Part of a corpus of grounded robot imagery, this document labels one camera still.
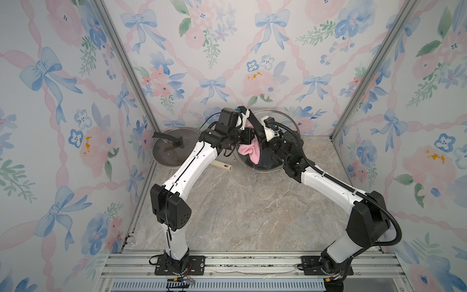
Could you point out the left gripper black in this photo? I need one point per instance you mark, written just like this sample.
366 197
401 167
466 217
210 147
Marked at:
249 136

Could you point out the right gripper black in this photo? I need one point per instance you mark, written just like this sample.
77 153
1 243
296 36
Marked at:
281 137

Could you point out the glass pot lid black handle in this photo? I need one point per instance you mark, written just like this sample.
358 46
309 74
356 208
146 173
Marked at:
266 165

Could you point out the pink cloth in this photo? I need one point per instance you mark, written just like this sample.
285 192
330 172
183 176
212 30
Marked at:
252 150

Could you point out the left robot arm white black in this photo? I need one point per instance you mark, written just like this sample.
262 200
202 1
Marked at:
169 201

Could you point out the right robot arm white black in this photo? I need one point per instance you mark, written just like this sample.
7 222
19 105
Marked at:
367 222

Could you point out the glass lid on steel pan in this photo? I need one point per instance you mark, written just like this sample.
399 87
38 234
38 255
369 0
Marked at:
172 148

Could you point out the black frying pan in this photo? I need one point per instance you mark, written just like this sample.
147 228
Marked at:
266 157

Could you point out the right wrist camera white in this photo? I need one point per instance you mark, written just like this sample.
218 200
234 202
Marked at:
271 130

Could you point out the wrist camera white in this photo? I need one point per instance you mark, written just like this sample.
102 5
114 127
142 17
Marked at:
243 116
271 130

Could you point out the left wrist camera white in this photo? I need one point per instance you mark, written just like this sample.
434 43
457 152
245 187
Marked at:
243 116

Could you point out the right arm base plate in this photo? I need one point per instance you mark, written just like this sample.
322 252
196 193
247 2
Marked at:
316 265

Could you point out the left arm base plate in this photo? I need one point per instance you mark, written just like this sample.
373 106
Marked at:
190 265

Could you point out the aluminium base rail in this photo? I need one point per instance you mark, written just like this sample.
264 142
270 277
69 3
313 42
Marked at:
251 271

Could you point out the aluminium frame post left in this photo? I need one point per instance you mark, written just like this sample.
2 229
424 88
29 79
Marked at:
110 29

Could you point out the aluminium frame post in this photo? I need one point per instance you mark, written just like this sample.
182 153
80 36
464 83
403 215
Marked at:
110 29
388 42

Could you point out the aluminium frame post right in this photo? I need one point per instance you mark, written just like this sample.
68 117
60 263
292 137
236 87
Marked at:
388 42

